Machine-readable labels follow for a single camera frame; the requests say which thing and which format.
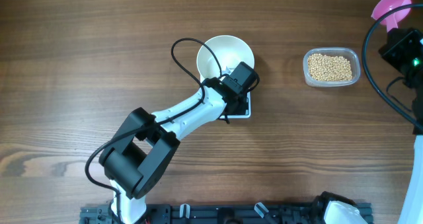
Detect pink plastic scoop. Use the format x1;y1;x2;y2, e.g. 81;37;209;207
371;0;411;32

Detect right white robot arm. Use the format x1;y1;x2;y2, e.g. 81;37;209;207
379;28;422;224

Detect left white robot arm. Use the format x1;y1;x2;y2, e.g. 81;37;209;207
99;62;258;223

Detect white digital kitchen scale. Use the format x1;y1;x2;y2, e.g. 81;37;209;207
201;74;250;122

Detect white bowl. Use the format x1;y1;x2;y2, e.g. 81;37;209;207
196;35;255;82

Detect soybeans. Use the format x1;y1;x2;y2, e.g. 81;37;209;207
307;54;352;82

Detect clear plastic container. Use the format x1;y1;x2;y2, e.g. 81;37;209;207
303;48;361;87

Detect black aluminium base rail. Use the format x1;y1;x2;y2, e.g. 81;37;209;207
79;203;320;224

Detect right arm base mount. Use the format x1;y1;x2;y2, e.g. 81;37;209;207
309;192;374;224

